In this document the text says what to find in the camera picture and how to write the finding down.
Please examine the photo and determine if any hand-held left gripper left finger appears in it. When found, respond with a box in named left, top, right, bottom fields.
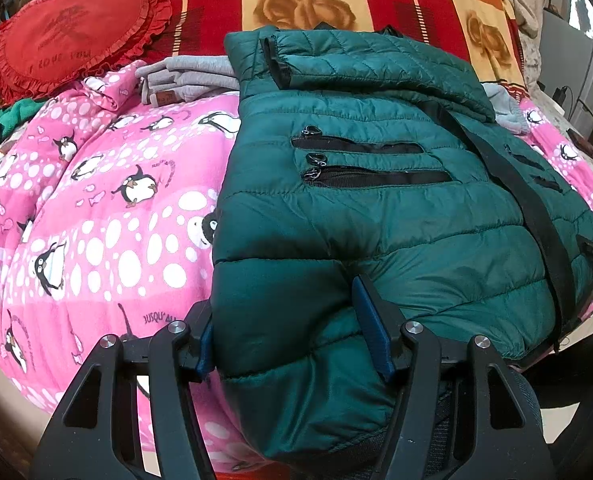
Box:
left=29, top=300, right=217, bottom=480

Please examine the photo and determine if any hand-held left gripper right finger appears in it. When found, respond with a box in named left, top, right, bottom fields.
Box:
left=351, top=275, right=547, bottom=480

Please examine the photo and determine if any green quilted puffer jacket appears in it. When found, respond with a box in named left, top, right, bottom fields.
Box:
left=211, top=24, right=593, bottom=467

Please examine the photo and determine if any pink penguin print blanket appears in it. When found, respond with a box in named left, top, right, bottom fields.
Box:
left=0, top=60, right=593, bottom=476

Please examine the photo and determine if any grey cabinet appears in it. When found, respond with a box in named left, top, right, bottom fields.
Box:
left=541, top=10, right=593, bottom=131

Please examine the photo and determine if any grey sweatshirt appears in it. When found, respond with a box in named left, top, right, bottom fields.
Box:
left=135, top=54, right=532, bottom=136

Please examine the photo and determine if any red heart-shaped ruffled pillow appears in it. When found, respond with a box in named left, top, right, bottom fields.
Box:
left=0, top=0, right=173, bottom=106

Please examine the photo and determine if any checkered rose print blanket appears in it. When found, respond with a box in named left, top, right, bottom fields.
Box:
left=111, top=0, right=527, bottom=92

